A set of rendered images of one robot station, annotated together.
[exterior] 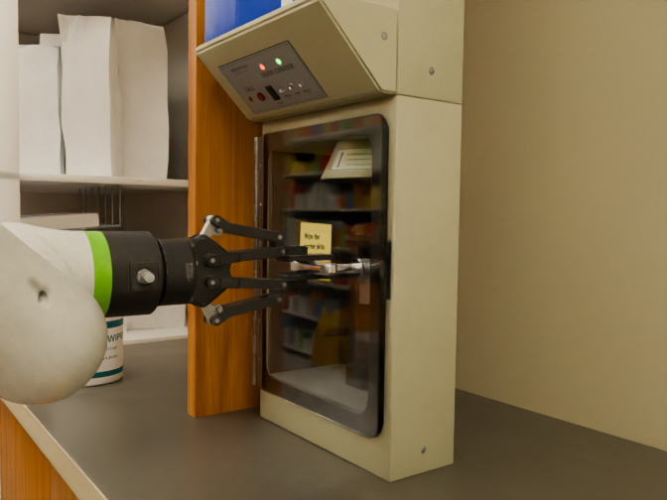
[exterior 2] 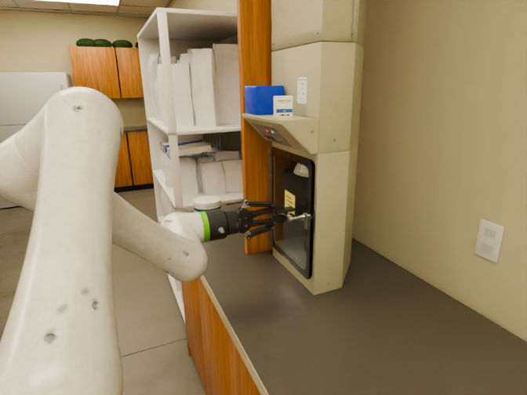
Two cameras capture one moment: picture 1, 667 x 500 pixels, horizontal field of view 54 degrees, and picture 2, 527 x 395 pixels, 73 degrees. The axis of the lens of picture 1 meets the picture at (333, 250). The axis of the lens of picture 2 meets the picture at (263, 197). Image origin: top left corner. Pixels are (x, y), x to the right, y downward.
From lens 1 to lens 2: 0.44 m
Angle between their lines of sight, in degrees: 19
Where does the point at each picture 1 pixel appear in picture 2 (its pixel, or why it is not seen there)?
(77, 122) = (199, 102)
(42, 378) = (189, 277)
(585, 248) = (416, 195)
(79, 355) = (199, 270)
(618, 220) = (430, 186)
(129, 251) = (215, 221)
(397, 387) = (317, 262)
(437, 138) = (336, 167)
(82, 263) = (200, 227)
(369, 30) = (305, 131)
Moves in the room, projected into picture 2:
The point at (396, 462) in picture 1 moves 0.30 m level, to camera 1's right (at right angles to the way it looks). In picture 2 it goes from (316, 288) to (414, 298)
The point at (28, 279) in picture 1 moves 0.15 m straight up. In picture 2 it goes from (183, 251) to (177, 193)
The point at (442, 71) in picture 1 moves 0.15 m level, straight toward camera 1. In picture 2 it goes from (339, 139) to (329, 147)
